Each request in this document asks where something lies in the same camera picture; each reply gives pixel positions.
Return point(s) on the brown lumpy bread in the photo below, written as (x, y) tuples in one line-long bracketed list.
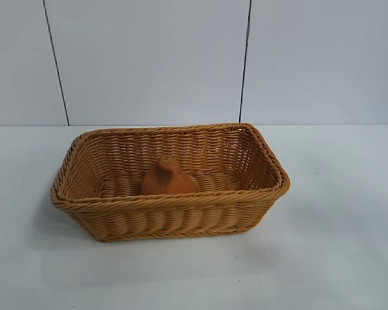
[(168, 184)]

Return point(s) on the woven tan wicker basket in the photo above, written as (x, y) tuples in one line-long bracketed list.
[(168, 213)]

